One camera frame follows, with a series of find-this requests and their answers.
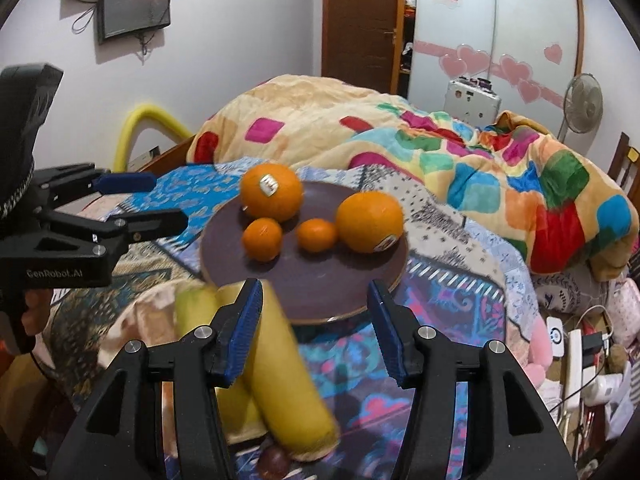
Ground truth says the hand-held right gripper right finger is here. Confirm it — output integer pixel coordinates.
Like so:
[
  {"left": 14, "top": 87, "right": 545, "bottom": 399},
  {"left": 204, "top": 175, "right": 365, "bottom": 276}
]
[{"left": 366, "top": 280, "right": 581, "bottom": 480}]

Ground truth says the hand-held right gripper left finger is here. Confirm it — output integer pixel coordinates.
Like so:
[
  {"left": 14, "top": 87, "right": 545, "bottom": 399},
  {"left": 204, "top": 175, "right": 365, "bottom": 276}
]
[{"left": 47, "top": 278, "right": 264, "bottom": 480}]

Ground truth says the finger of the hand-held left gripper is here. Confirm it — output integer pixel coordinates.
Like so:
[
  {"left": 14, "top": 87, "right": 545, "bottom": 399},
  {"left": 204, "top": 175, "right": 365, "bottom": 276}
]
[
  {"left": 33, "top": 162, "right": 157, "bottom": 207},
  {"left": 36, "top": 208, "right": 189, "bottom": 256}
]

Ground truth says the greenish banana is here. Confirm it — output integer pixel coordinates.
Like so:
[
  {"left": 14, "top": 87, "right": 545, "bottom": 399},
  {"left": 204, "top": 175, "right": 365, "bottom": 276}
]
[{"left": 173, "top": 282, "right": 268, "bottom": 443}]

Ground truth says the yellow banana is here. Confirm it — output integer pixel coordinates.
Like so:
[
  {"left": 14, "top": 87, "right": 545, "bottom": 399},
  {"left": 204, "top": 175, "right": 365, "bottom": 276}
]
[{"left": 248, "top": 280, "right": 342, "bottom": 462}]

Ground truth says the round brown plate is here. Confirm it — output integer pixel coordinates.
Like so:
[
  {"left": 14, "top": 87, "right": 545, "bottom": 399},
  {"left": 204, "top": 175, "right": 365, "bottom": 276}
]
[{"left": 199, "top": 180, "right": 409, "bottom": 325}]

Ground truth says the dark purple passion fruit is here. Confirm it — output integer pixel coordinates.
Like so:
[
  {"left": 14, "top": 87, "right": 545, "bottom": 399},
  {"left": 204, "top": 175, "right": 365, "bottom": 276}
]
[{"left": 257, "top": 447, "right": 291, "bottom": 480}]

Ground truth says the person's left hand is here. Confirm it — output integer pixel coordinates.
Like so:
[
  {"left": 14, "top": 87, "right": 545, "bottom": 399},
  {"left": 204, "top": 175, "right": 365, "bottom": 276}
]
[{"left": 22, "top": 287, "right": 54, "bottom": 335}]

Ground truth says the yellow foam tube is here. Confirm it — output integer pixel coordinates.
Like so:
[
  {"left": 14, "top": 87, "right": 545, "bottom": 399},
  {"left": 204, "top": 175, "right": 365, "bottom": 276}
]
[{"left": 112, "top": 104, "right": 197, "bottom": 173}]

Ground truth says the blue patterned bedsheet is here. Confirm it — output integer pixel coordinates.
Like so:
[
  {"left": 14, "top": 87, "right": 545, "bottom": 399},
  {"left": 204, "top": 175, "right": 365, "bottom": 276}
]
[{"left": 45, "top": 157, "right": 542, "bottom": 480}]

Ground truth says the small orange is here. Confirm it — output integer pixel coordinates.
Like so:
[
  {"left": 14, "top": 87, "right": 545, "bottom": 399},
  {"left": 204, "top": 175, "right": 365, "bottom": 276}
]
[
  {"left": 296, "top": 218, "right": 339, "bottom": 254},
  {"left": 242, "top": 217, "right": 284, "bottom": 263}
]

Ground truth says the large orange with sticker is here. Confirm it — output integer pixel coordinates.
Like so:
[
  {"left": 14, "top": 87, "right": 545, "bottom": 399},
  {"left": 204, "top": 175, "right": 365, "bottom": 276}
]
[
  {"left": 334, "top": 191, "right": 405, "bottom": 254},
  {"left": 240, "top": 162, "right": 305, "bottom": 224}
]

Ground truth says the colourful checked blanket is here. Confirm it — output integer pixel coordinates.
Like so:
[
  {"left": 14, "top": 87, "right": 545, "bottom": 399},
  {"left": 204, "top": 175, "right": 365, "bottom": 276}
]
[{"left": 185, "top": 74, "right": 640, "bottom": 281}]

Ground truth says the white power strip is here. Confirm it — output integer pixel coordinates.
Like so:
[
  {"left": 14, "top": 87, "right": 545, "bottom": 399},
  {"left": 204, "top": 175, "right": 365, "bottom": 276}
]
[{"left": 562, "top": 329, "right": 586, "bottom": 402}]

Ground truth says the white patterned pillow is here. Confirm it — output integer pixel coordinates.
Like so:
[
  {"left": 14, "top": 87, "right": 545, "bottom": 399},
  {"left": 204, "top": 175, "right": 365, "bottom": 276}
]
[{"left": 529, "top": 259, "right": 640, "bottom": 317}]

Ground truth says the white hard case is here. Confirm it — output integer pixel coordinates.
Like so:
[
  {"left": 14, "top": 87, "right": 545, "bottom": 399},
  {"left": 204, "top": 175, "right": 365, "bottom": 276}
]
[{"left": 446, "top": 77, "right": 502, "bottom": 126}]

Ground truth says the brown wooden door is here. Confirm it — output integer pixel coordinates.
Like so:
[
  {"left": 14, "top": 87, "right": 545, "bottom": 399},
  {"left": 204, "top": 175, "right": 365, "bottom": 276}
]
[{"left": 321, "top": 0, "right": 402, "bottom": 94}]

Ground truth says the wooden chair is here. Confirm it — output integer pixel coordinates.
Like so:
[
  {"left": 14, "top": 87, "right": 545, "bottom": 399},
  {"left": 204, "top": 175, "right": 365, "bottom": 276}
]
[{"left": 607, "top": 132, "right": 640, "bottom": 197}]

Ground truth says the standing fan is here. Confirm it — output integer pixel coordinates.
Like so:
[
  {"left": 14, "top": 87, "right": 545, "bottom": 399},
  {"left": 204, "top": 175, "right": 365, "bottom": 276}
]
[{"left": 556, "top": 73, "right": 604, "bottom": 145}]

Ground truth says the white wardrobe with pink hearts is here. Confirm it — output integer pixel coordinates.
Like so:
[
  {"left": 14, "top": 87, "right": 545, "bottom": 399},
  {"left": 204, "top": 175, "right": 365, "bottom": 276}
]
[{"left": 407, "top": 0, "right": 587, "bottom": 133}]

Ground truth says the wooden bed frame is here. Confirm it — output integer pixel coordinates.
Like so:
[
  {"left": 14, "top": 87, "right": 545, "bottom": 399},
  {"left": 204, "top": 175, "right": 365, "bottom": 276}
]
[{"left": 134, "top": 132, "right": 197, "bottom": 177}]

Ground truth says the black monitor cable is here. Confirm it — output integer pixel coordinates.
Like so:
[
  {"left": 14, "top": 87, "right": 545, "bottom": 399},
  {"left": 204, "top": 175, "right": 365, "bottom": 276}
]
[{"left": 71, "top": 6, "right": 99, "bottom": 37}]

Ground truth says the small wall monitor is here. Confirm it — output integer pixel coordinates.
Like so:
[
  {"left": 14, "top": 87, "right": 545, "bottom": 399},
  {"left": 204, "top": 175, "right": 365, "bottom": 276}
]
[{"left": 96, "top": 0, "right": 172, "bottom": 45}]

